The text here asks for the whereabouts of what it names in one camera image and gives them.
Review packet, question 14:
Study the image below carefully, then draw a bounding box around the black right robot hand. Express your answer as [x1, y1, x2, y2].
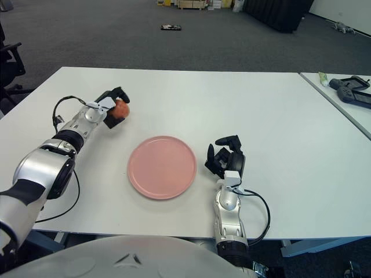
[204, 134, 247, 188]

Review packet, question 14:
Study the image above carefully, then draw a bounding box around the black office chair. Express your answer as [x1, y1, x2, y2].
[0, 17, 32, 116]

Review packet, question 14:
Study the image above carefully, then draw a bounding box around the wooden crate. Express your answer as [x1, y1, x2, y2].
[177, 0, 208, 11]

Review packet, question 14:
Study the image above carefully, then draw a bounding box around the red yellow apple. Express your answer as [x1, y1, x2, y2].
[111, 100, 130, 119]

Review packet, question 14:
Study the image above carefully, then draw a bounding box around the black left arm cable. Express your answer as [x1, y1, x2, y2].
[34, 96, 88, 224]

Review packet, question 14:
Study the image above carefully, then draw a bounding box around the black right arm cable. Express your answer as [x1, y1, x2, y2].
[240, 188, 272, 247]

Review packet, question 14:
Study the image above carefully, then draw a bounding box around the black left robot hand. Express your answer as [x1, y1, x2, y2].
[86, 86, 130, 130]

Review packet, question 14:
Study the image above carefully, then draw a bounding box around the grey table frame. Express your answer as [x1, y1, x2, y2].
[279, 236, 371, 258]

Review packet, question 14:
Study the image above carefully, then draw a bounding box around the pink round plate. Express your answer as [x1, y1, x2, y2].
[127, 136, 198, 200]

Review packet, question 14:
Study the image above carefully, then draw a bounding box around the small grey robot dog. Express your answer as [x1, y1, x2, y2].
[333, 21, 357, 35]

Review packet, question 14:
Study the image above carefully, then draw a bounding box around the black handheld controller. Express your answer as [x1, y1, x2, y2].
[328, 75, 371, 109]

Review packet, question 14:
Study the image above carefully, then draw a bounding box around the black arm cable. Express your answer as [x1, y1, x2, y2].
[240, 188, 272, 247]
[34, 96, 88, 224]

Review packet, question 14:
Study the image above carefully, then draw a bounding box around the grey robot torso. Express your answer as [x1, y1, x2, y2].
[0, 235, 257, 278]

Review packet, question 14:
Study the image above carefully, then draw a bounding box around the black curtain partition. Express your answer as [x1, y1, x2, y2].
[242, 0, 315, 34]

